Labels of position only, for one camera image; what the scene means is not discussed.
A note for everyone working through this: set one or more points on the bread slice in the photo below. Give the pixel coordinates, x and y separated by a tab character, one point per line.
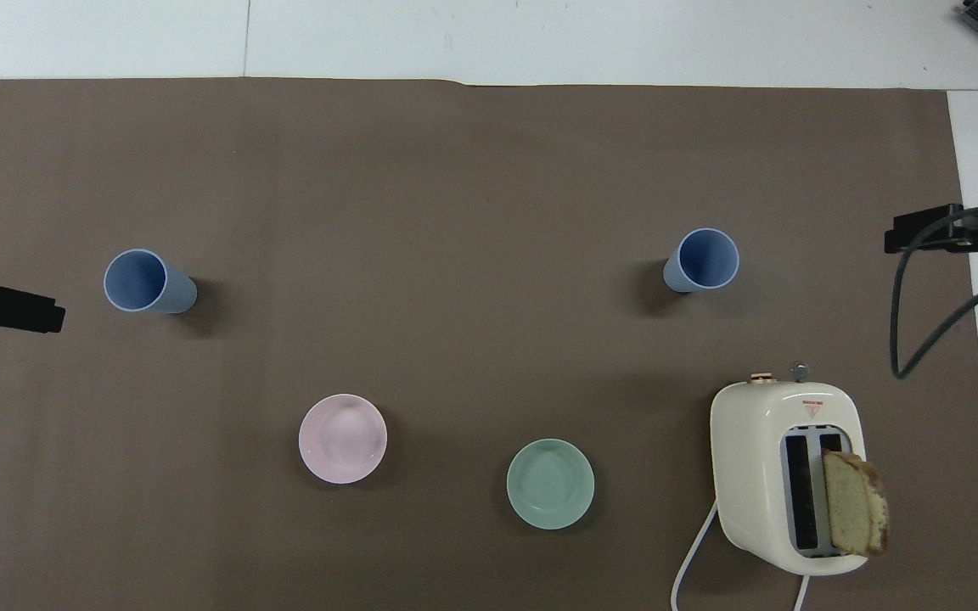
856	505

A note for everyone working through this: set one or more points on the blue cup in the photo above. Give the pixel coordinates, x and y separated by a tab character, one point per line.
701	260
149	283

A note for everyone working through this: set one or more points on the cream toaster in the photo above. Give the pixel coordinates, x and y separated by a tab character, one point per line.
752	467

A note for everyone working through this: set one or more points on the green bowl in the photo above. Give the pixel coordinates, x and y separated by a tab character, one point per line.
550	484

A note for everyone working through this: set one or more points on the pink bowl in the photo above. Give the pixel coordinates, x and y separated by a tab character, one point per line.
342	439

